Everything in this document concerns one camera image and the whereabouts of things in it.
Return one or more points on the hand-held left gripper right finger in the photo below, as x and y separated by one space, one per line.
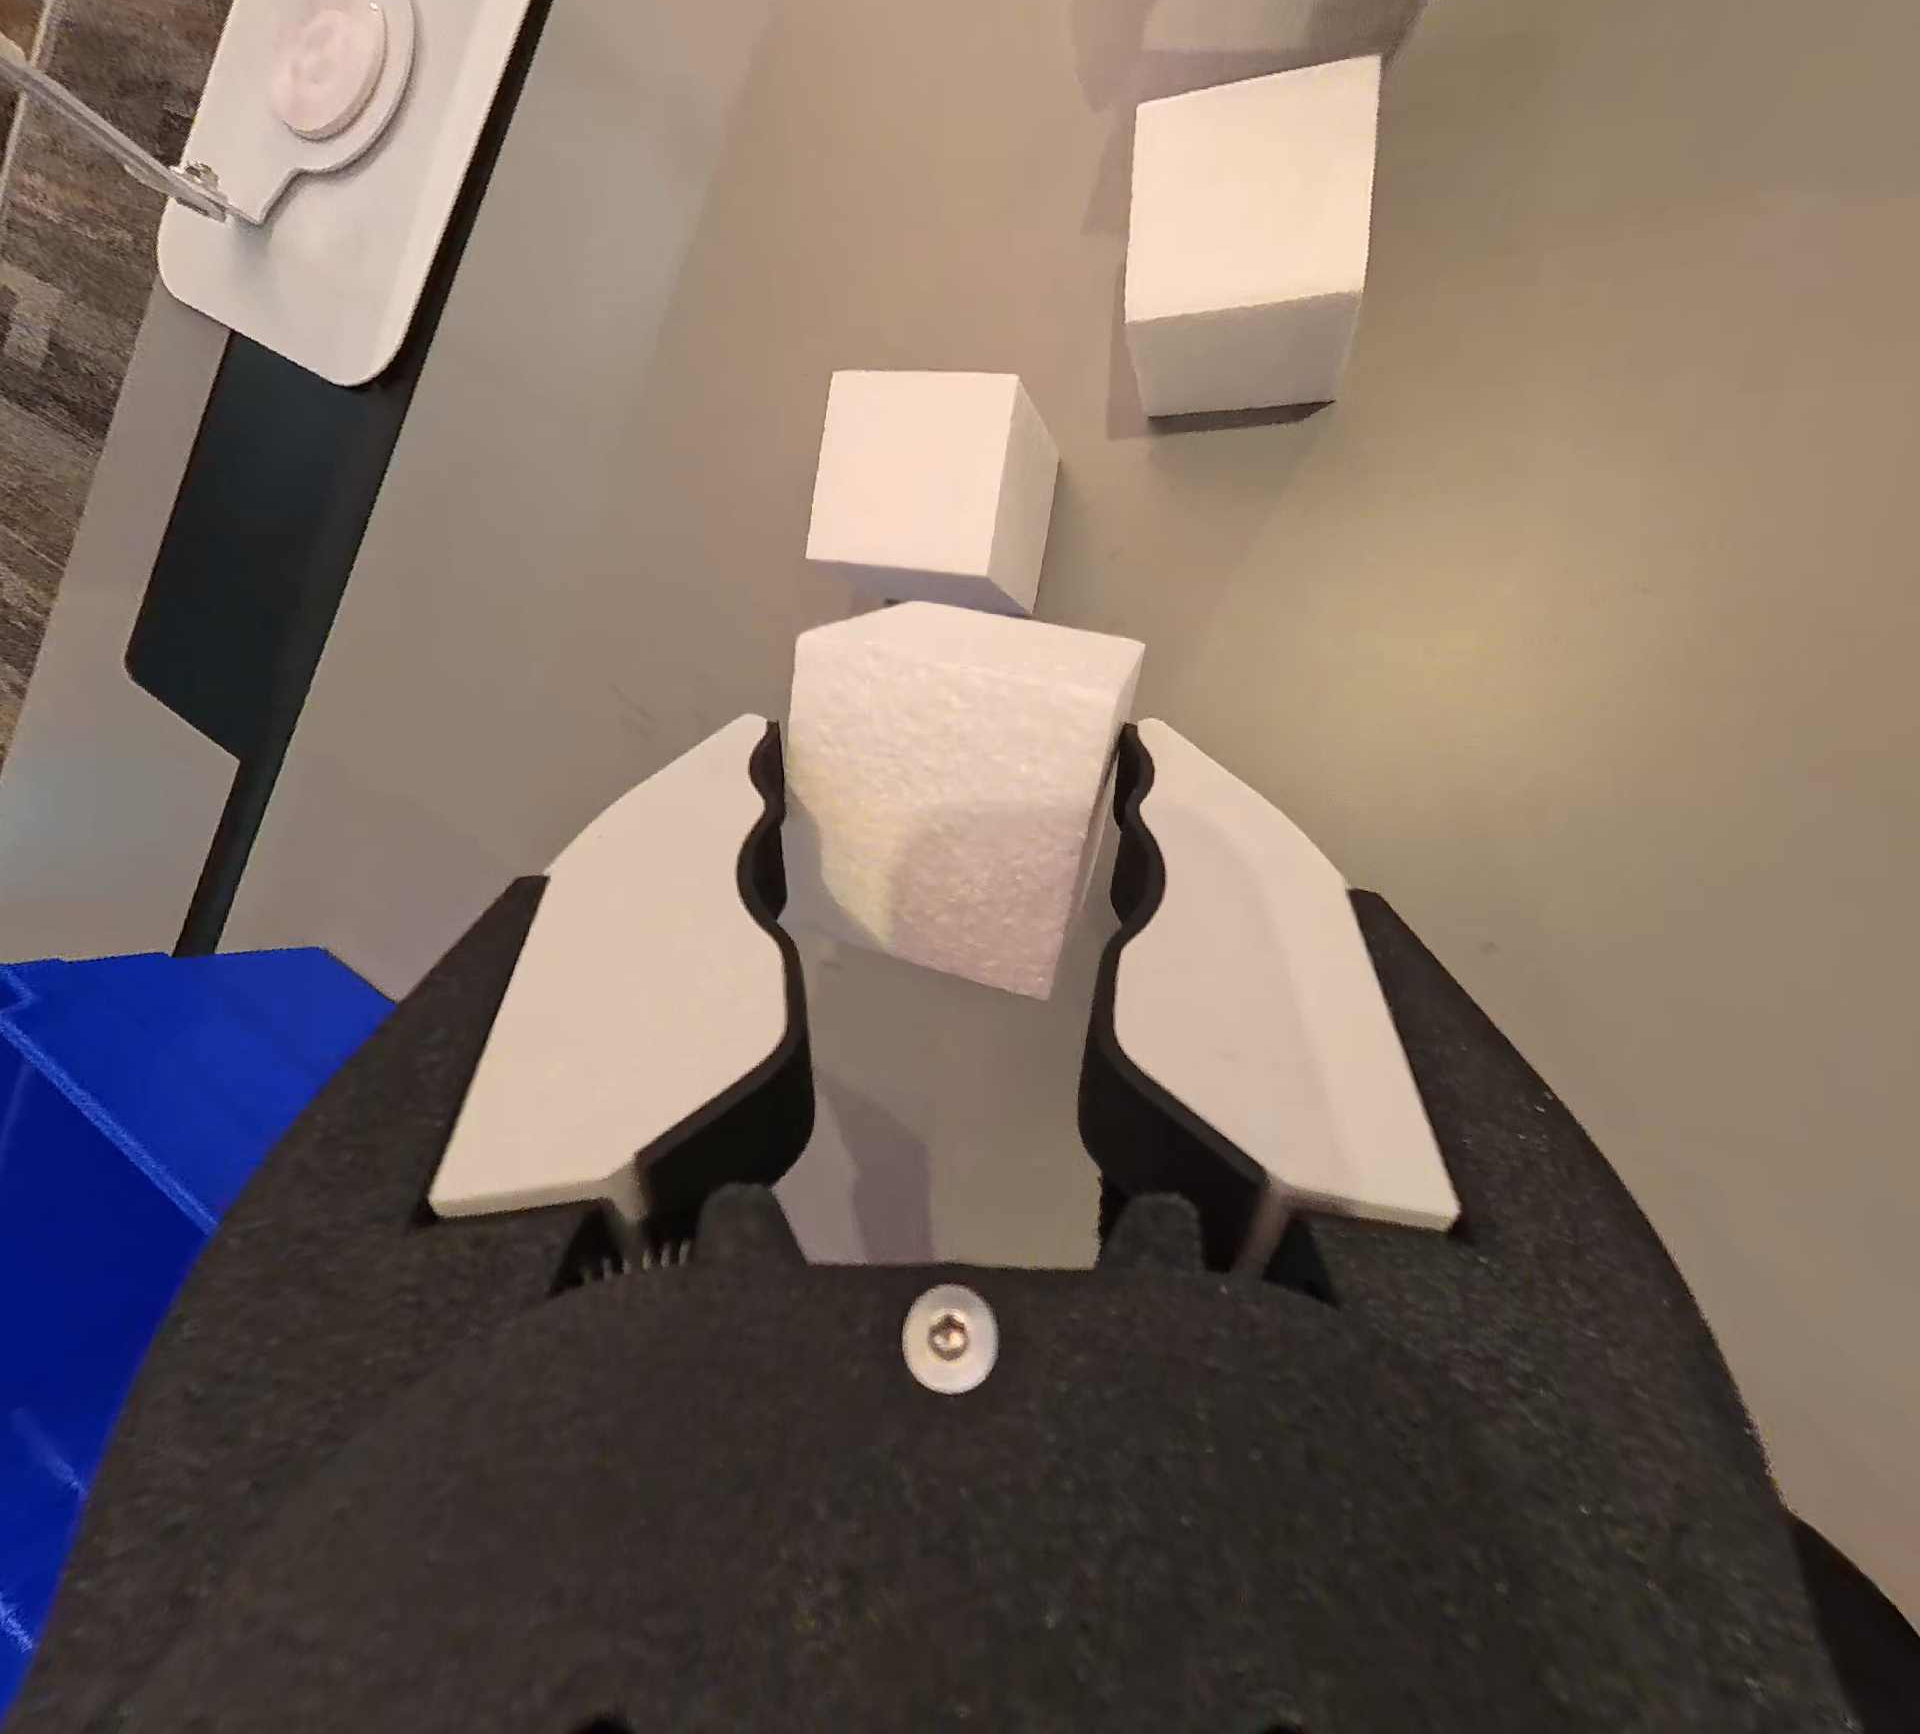
1277 1013

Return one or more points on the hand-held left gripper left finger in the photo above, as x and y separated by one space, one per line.
614 1013

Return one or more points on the blue plastic bin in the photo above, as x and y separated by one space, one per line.
106 1164

